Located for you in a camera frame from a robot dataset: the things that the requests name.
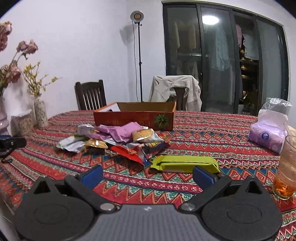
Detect silver biscuit packet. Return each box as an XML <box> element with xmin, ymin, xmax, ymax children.
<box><xmin>56</xmin><ymin>136</ymin><xmax>87</xmax><ymax>153</ymax></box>

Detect green snack package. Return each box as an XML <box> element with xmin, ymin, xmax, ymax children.
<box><xmin>150</xmin><ymin>155</ymin><xmax>220</xmax><ymax>173</ymax></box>

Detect red snack packet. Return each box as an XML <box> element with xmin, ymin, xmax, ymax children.
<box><xmin>111</xmin><ymin>145</ymin><xmax>145</xmax><ymax>165</ymax></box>

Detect pink snack packet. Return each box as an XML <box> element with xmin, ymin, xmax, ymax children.
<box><xmin>96</xmin><ymin>122</ymin><xmax>147</xmax><ymax>143</ymax></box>

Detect silver orange snack packet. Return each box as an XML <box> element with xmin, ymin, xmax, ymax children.
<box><xmin>132</xmin><ymin>128</ymin><xmax>164</xmax><ymax>143</ymax></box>

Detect large purple ceramic vase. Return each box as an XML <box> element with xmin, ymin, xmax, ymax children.
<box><xmin>0</xmin><ymin>96</ymin><xmax>9</xmax><ymax>135</ymax></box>

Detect glass jar with lid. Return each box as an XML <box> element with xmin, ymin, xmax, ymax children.
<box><xmin>11</xmin><ymin>109</ymin><xmax>34</xmax><ymax>136</ymax></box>

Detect small floral vase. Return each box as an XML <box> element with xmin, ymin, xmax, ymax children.
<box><xmin>34</xmin><ymin>96</ymin><xmax>48</xmax><ymax>129</ymax></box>

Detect patterned red tablecloth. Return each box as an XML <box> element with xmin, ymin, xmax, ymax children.
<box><xmin>1</xmin><ymin>110</ymin><xmax>295</xmax><ymax>240</ymax></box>

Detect yellow flower twigs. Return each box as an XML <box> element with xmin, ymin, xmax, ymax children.
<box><xmin>22</xmin><ymin>62</ymin><xmax>60</xmax><ymax>97</ymax></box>

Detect dried pink roses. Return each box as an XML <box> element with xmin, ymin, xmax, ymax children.
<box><xmin>1</xmin><ymin>21</ymin><xmax>38</xmax><ymax>96</ymax></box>

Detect glass of tea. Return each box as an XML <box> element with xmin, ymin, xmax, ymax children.
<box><xmin>272</xmin><ymin>136</ymin><xmax>295</xmax><ymax>200</ymax></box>

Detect purple tissue pack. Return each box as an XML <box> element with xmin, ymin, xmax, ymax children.
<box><xmin>248</xmin><ymin>109</ymin><xmax>288</xmax><ymax>154</ymax></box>

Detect orange cardboard box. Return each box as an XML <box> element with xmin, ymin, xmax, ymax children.
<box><xmin>93</xmin><ymin>102</ymin><xmax>176</xmax><ymax>131</ymax></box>

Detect dark wooden chair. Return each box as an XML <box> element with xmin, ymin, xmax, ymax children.
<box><xmin>74</xmin><ymin>79</ymin><xmax>106</xmax><ymax>110</ymax></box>

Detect chair with beige jacket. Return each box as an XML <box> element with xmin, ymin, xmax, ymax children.
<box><xmin>171</xmin><ymin>87</ymin><xmax>186</xmax><ymax>110</ymax></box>

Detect clear plastic bag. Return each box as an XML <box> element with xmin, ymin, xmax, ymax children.
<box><xmin>261</xmin><ymin>97</ymin><xmax>293</xmax><ymax>115</ymax></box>

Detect beige jacket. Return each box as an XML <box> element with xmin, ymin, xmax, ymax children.
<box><xmin>149</xmin><ymin>75</ymin><xmax>202</xmax><ymax>111</ymax></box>

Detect black framed glass door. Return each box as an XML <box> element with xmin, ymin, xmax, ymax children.
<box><xmin>163</xmin><ymin>3</ymin><xmax>289</xmax><ymax>115</ymax></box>

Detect floor lamp on stand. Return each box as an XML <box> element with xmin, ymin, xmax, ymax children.
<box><xmin>130</xmin><ymin>10</ymin><xmax>145</xmax><ymax>103</ymax></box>

